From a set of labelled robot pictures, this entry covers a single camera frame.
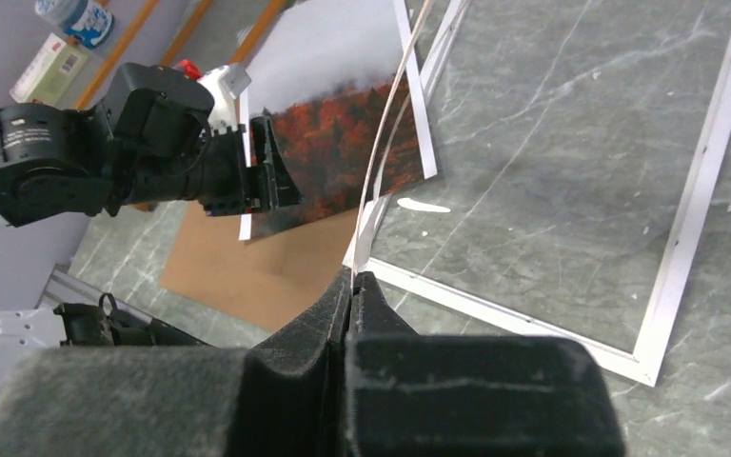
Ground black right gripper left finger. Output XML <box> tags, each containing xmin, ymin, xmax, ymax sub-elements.
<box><xmin>0</xmin><ymin>274</ymin><xmax>349</xmax><ymax>456</ymax></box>

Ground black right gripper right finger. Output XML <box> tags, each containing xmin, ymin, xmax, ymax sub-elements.
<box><xmin>345</xmin><ymin>272</ymin><xmax>624</xmax><ymax>456</ymax></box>

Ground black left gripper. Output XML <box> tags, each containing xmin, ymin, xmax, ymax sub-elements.
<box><xmin>100</xmin><ymin>63</ymin><xmax>304</xmax><ymax>215</ymax></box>

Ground brown frame backing board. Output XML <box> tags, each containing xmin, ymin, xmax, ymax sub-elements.
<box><xmin>159</xmin><ymin>204</ymin><xmax>357</xmax><ymax>330</ymax></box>

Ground white paper mat sheet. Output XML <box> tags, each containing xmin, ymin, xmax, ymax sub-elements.
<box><xmin>349</xmin><ymin>0</ymin><xmax>436</xmax><ymax>285</ymax></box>

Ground white picture frame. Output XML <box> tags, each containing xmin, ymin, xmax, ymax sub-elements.
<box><xmin>363</xmin><ymin>35</ymin><xmax>731</xmax><ymax>387</ymax></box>

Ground clear acrylic sheet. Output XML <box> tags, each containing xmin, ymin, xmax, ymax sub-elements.
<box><xmin>372</xmin><ymin>1</ymin><xmax>731</xmax><ymax>352</ymax></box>

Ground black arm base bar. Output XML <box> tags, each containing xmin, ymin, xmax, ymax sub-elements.
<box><xmin>52</xmin><ymin>292</ymin><xmax>207</xmax><ymax>347</ymax></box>

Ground blue white round tin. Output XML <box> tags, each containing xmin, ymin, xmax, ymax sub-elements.
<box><xmin>34</xmin><ymin>0</ymin><xmax>114</xmax><ymax>50</ymax></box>

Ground white red small box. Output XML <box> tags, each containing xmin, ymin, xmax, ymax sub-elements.
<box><xmin>10</xmin><ymin>33</ymin><xmax>89</xmax><ymax>106</ymax></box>

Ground orange wooden rack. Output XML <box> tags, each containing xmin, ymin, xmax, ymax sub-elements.
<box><xmin>0</xmin><ymin>1</ymin><xmax>267</xmax><ymax>109</ymax></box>

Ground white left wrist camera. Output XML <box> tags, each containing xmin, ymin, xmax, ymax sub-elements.
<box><xmin>174</xmin><ymin>60</ymin><xmax>251</xmax><ymax>133</ymax></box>

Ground aluminium rail frame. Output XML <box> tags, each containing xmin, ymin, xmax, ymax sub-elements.
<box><xmin>0</xmin><ymin>268</ymin><xmax>102</xmax><ymax>377</ymax></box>

